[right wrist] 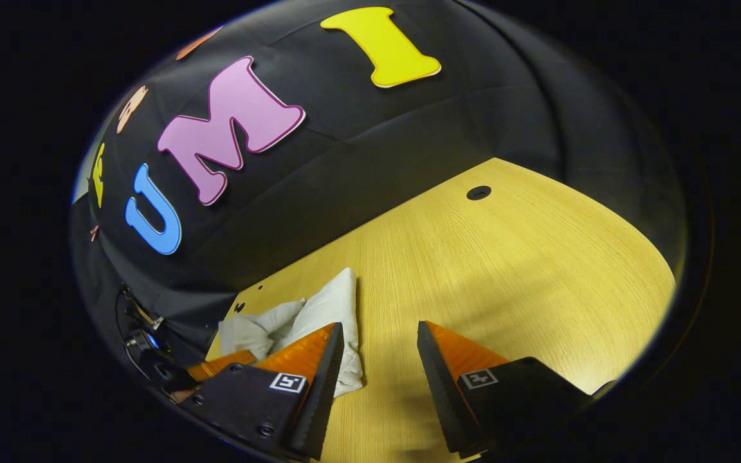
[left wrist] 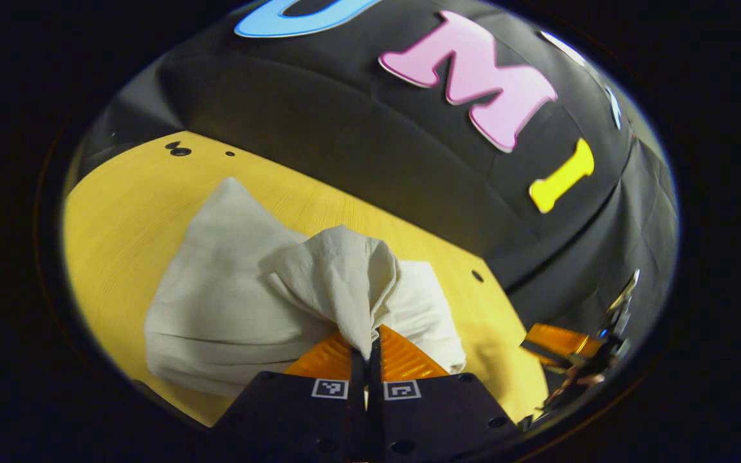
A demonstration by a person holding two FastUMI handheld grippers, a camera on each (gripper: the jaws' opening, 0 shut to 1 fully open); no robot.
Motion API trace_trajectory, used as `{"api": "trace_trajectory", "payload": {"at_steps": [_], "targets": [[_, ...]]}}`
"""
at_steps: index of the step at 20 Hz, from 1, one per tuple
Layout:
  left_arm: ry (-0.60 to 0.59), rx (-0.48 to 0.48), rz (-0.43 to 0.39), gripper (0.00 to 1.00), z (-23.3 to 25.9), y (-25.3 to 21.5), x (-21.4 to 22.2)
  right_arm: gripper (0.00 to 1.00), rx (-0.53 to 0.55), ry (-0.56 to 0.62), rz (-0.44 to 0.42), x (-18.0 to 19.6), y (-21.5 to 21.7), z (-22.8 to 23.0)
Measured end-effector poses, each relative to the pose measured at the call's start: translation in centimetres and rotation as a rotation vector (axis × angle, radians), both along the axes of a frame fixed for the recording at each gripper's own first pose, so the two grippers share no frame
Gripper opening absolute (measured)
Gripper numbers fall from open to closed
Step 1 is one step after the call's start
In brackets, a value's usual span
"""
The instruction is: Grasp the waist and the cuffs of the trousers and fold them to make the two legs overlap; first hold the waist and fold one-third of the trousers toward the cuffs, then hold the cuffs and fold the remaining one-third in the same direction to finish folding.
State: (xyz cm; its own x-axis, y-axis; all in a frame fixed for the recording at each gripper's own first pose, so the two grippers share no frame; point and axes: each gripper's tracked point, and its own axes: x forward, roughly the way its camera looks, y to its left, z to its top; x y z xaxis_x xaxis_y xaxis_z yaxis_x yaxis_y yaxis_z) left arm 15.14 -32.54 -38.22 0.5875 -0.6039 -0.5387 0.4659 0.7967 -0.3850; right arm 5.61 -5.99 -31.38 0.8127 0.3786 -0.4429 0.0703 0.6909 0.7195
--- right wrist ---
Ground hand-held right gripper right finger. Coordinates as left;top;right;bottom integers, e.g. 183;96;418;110
416;320;594;459

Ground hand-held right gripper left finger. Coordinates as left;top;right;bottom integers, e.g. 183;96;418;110
181;322;346;461

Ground white jeans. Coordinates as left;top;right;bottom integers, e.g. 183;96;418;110
218;268;365;398

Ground black backdrop cloth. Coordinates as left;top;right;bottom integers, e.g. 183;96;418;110
68;0;690;412

